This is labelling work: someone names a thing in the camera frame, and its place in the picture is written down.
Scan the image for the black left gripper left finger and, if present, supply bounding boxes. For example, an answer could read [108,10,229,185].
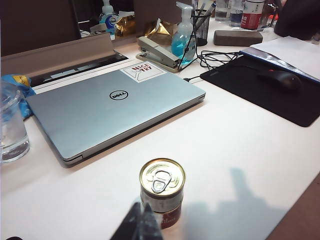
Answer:
[109,201,145,240]

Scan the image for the red tomato can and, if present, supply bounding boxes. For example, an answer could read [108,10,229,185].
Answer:
[154,201,182,230]

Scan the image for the silver Dell laptop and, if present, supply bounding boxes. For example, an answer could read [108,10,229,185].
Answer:
[25,60,207,169]

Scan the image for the blue hand sanitizer pump bottle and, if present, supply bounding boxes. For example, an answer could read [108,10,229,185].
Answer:
[170,1,197,66]

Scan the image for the clear water bottle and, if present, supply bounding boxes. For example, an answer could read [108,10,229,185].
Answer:
[214,0,232,23]

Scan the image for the blue folder with papers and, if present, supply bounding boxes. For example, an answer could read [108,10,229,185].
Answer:
[239,35,320,84]

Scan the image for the black mouse pad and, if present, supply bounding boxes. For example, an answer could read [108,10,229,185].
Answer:
[199,53,320,128]

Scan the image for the bottle with blue label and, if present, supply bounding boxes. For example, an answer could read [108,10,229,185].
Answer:
[229,0,245,28]

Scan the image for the tomato can with white label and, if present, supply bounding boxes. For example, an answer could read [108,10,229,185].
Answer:
[138,157,187,214]

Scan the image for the clear plastic cup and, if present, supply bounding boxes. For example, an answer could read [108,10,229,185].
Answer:
[0,80,31,165]

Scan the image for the blue snack bag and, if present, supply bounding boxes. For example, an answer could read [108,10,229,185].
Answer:
[0,73,37,121]

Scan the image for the black mesh pen holder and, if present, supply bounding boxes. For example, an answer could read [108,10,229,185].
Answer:
[190,9,213,47]

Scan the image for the beige cable tray flap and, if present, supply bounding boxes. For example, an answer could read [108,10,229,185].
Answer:
[0,32,114,79]

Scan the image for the square mirror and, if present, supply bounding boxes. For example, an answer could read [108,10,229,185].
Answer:
[76,0,137,39]

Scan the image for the black bag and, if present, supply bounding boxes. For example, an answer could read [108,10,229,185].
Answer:
[273,0,320,41]

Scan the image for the black cable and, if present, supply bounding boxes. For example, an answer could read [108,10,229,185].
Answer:
[176,31,251,84]

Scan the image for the brown rectangular case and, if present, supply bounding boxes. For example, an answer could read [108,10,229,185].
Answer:
[213,29,264,47]

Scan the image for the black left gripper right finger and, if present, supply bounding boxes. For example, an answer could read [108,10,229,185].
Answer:
[137,202,165,240]

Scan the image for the gold snack bag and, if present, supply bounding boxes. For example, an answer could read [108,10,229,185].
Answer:
[145,18,180,46]

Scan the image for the brown desk divider panel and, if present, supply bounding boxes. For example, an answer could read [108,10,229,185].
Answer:
[0,0,82,58]

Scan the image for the bottle with red label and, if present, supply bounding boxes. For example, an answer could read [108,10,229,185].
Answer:
[240,0,266,32]

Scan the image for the black computer mouse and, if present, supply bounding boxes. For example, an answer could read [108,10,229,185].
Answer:
[257,70,303,91]

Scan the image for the beige stapler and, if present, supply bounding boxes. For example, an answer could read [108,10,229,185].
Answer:
[135,35,181,74]

